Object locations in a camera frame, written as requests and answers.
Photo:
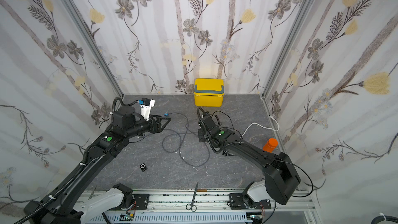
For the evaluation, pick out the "orange cylindrical bottle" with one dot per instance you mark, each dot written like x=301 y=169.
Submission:
x=270 y=145

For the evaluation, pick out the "black handled scissors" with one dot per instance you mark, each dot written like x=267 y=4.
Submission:
x=191 y=206

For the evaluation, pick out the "white slotted cable duct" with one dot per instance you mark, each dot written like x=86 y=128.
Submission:
x=181 y=218

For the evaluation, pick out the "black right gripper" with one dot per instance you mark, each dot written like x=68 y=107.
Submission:
x=202 y=132

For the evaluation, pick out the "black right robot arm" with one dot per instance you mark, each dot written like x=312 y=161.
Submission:
x=280 y=178

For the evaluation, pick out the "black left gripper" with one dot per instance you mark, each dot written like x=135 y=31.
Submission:
x=158 y=128

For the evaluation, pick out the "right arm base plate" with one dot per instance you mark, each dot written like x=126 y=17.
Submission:
x=238 y=201

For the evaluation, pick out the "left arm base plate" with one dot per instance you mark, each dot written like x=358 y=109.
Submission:
x=137 y=202

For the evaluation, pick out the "yellow storage box grey handle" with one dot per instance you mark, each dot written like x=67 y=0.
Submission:
x=208 y=92

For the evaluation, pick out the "black mp3 player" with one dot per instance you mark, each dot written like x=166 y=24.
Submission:
x=143 y=167

